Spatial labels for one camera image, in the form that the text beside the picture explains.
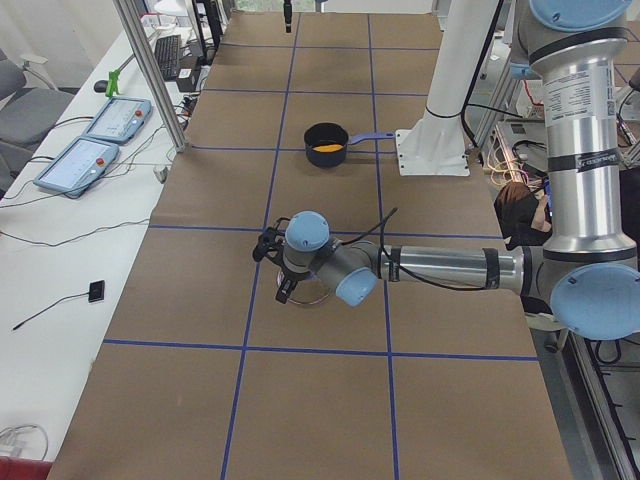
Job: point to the seated person black hoodie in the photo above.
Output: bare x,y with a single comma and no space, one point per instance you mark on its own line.
523,216

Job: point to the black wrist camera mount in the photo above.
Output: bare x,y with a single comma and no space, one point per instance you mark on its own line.
270,246

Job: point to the teach pendant tablet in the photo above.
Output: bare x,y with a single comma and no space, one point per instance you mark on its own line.
119,120
80,164

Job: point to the green clamp tool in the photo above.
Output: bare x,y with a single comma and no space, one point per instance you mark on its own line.
108,87

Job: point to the yellow corn cob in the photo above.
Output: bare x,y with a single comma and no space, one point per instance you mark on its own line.
328,148

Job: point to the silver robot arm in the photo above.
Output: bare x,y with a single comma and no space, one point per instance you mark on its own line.
568,254

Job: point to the small black puck device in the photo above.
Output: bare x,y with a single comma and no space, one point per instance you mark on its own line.
96,291

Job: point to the glass lid purple knob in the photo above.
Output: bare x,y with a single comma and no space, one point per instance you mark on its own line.
308,292

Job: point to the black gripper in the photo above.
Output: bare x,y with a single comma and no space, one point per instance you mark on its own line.
288,275
287,11

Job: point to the dark blue saucepan purple handle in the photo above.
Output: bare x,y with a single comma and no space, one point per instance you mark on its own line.
326,143

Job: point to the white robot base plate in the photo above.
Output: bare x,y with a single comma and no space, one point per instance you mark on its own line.
432,147

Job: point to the upper teach pendant tablet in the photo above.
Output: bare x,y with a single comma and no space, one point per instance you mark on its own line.
119,120

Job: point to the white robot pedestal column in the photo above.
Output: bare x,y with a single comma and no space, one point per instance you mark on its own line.
468,25

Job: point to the black keyboard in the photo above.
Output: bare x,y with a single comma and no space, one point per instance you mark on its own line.
168,53

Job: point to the aluminium frame post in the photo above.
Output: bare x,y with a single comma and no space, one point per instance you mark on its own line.
141,49

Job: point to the lower teach pendant tablet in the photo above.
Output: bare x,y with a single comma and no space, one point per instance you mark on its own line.
80,164

